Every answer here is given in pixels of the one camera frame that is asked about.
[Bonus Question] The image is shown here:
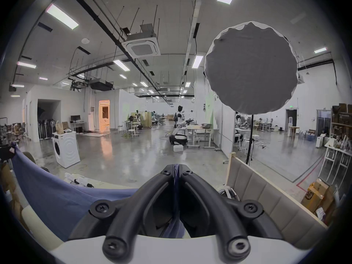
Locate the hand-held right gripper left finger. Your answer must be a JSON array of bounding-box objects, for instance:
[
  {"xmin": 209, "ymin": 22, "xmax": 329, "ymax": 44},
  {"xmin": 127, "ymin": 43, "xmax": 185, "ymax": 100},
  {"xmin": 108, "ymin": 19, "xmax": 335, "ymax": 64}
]
[{"xmin": 67, "ymin": 164, "xmax": 179, "ymax": 263}]

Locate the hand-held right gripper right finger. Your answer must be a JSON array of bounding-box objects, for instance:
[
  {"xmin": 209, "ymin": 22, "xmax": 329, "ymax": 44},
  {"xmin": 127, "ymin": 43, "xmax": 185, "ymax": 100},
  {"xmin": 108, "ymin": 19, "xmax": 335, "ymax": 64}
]
[{"xmin": 179, "ymin": 169, "xmax": 284, "ymax": 262}]

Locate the blue garment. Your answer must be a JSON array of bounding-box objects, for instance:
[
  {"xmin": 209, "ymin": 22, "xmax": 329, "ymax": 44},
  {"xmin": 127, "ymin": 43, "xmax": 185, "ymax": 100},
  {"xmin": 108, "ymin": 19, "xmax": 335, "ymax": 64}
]
[{"xmin": 10, "ymin": 144, "xmax": 190, "ymax": 242}]

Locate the beige padded headboard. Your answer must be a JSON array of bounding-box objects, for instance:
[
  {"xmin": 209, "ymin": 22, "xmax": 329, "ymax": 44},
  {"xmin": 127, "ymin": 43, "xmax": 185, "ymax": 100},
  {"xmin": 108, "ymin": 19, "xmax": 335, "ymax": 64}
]
[{"xmin": 224, "ymin": 152, "xmax": 329, "ymax": 250}]

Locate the brown carton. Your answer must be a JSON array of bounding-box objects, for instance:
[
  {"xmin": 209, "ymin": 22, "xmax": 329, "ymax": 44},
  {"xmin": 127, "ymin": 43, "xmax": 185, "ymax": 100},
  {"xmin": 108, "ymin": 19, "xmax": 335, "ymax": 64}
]
[{"xmin": 300, "ymin": 178, "xmax": 336, "ymax": 214}]

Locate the white washing machine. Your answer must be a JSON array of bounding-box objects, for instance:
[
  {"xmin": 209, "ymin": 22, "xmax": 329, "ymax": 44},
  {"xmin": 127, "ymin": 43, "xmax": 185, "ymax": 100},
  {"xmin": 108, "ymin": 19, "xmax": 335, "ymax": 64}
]
[{"xmin": 51, "ymin": 121, "xmax": 81, "ymax": 169}]

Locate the white table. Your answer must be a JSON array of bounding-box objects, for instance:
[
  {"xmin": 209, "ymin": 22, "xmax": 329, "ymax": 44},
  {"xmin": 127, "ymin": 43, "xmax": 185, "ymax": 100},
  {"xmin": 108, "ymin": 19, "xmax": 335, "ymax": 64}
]
[{"xmin": 185, "ymin": 123, "xmax": 221, "ymax": 149}]

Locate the white and black humanoid robot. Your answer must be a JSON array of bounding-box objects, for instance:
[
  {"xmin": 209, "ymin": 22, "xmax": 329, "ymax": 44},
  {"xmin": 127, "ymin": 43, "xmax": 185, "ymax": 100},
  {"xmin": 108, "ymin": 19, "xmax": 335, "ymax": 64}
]
[{"xmin": 169, "ymin": 105, "xmax": 189, "ymax": 145}]

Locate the desk with monitor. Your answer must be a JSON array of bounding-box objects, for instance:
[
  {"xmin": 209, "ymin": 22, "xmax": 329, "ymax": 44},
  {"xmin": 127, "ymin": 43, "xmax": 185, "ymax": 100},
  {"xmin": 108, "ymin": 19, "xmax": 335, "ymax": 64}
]
[{"xmin": 69, "ymin": 115, "xmax": 87, "ymax": 133}]

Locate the white metal rack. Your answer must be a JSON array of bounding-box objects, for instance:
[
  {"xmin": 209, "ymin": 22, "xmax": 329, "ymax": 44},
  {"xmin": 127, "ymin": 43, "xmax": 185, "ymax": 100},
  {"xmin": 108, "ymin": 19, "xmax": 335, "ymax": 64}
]
[{"xmin": 320, "ymin": 143, "xmax": 352, "ymax": 179}]

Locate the storage shelf with cartons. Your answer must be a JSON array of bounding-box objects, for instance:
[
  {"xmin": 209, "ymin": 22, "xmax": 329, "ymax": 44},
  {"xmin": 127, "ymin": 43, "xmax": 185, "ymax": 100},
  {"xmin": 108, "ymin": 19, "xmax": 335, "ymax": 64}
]
[{"xmin": 329, "ymin": 103, "xmax": 352, "ymax": 155}]

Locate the round softbox lamp on stand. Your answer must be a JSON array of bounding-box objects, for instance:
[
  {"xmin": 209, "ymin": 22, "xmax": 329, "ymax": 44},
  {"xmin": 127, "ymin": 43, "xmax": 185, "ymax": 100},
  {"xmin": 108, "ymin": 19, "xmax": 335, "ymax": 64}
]
[{"xmin": 204, "ymin": 21, "xmax": 300, "ymax": 165}]

